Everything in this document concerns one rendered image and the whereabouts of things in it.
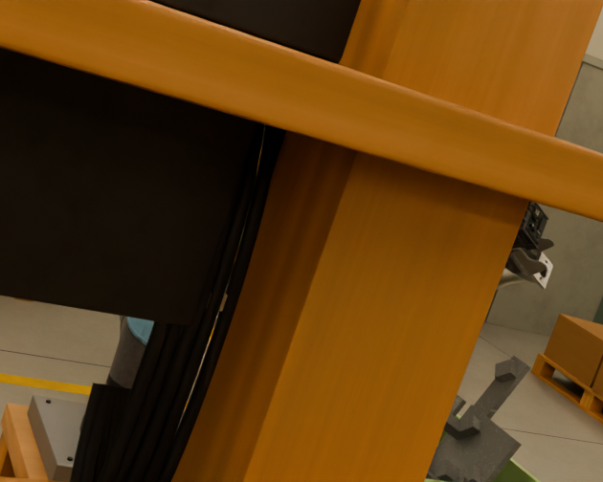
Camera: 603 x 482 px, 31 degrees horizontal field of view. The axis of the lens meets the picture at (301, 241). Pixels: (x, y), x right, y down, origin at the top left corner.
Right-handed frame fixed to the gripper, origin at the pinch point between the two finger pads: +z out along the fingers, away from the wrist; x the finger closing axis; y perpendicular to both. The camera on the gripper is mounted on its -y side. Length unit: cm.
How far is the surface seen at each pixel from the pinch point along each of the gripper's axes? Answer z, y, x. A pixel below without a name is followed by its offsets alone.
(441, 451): 10.4, -14.5, -32.0
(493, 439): 9.5, -3.4, -30.0
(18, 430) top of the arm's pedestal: -48, -43, -67
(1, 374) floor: 42, -271, 21
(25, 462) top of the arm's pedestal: -49, -34, -73
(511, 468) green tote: 21.9, -7.8, -27.9
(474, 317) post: -78, 67, -79
